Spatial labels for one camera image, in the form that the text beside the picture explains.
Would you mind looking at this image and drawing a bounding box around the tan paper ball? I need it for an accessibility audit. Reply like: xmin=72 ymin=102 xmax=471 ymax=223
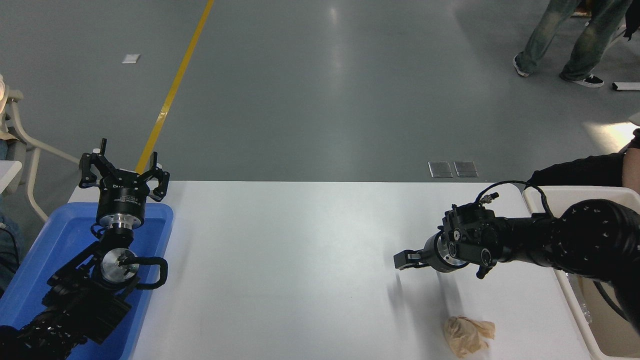
xmin=443 ymin=315 xmax=496 ymax=359

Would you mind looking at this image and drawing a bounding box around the standing person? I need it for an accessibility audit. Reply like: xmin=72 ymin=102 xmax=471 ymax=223
xmin=512 ymin=0 xmax=633 ymax=89

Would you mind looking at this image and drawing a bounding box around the blue plastic tray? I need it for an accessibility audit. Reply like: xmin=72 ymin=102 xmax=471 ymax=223
xmin=0 ymin=201 xmax=175 ymax=360

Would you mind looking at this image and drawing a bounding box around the seated person beside bin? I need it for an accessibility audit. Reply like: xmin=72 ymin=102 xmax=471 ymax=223
xmin=527 ymin=128 xmax=640 ymax=195

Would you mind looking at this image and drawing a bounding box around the small white side table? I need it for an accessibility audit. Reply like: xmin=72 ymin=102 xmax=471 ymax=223
xmin=0 ymin=160 xmax=24 ymax=195

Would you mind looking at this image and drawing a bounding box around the white chair frame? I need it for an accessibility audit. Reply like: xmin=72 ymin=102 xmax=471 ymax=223
xmin=0 ymin=75 xmax=81 ymax=223

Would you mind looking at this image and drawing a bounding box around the large pale plastic bin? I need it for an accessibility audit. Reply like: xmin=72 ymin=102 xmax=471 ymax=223
xmin=521 ymin=186 xmax=640 ymax=360

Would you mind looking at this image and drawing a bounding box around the metal floor plate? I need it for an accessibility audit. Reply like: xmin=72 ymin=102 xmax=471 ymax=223
xmin=428 ymin=161 xmax=454 ymax=179
xmin=453 ymin=160 xmax=479 ymax=178

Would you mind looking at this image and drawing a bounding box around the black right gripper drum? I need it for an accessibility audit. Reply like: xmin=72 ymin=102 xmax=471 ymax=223
xmin=423 ymin=230 xmax=454 ymax=274

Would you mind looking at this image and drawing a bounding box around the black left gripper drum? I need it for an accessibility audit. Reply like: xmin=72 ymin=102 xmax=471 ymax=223
xmin=96 ymin=169 xmax=151 ymax=217

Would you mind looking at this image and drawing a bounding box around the seated person beside chair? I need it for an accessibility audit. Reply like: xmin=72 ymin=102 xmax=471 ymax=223
xmin=0 ymin=139 xmax=27 ymax=298

